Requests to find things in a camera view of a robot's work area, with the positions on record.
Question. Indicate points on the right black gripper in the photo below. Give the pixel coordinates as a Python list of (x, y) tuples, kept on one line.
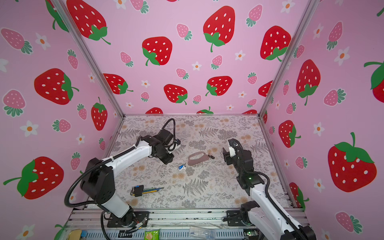
[(227, 157)]

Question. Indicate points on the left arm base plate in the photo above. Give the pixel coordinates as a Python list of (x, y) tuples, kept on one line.
[(129, 220)]

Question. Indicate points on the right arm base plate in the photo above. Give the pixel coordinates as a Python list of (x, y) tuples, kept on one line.
[(236, 218)]

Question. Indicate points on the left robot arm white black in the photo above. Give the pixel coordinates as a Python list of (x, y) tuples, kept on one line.
[(98, 180)]

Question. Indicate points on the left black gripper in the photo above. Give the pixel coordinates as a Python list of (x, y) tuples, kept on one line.
[(170, 159)]

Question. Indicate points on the clear plastic bag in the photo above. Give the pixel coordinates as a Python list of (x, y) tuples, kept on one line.
[(202, 233)]

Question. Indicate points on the green packet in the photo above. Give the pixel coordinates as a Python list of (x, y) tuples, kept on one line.
[(152, 235)]

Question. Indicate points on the aluminium rail frame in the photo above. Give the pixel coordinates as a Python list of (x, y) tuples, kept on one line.
[(174, 224)]

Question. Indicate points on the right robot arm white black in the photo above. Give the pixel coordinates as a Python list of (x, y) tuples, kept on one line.
[(263, 211)]

